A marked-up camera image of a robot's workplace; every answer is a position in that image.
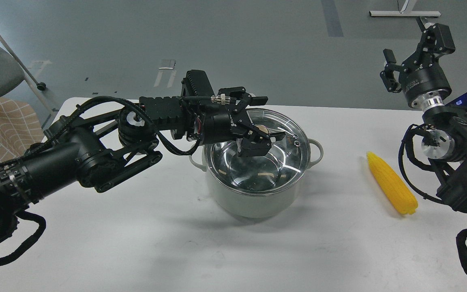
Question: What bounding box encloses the pale green cooking pot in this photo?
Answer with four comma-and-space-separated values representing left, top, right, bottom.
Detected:
189, 108, 324, 219

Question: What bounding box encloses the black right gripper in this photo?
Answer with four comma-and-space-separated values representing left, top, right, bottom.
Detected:
380, 17, 456, 108

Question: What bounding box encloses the yellow corn cob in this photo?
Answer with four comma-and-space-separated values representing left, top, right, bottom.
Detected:
366, 151, 418, 215

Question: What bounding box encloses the glass pot lid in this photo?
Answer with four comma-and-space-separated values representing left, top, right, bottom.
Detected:
203, 108, 310, 196

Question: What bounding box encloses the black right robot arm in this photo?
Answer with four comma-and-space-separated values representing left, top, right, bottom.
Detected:
380, 18, 467, 214

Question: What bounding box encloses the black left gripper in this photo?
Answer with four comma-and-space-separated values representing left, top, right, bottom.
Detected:
201, 86, 286, 157

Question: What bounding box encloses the beige checkered cloth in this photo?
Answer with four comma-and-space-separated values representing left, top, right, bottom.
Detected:
0, 97, 44, 163

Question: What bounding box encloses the white desk leg base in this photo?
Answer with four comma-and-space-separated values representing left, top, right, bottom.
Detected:
368, 0, 441, 18

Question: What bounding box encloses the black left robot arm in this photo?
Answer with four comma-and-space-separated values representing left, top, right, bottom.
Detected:
0, 70, 285, 266

